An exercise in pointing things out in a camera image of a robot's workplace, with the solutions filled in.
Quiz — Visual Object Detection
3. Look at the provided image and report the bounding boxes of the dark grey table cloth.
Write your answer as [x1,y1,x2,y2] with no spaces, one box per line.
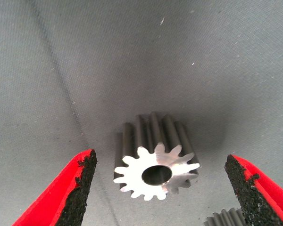
[0,0,283,226]

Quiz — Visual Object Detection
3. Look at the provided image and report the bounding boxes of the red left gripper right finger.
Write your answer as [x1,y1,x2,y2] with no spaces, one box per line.
[224,154,283,226]

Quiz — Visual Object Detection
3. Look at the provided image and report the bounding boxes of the small steel planetary gear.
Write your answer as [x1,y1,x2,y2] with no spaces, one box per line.
[203,208,247,226]
[113,112,201,202]

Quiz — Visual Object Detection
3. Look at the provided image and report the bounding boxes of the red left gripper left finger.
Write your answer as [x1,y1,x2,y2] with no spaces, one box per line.
[11,148,98,226]

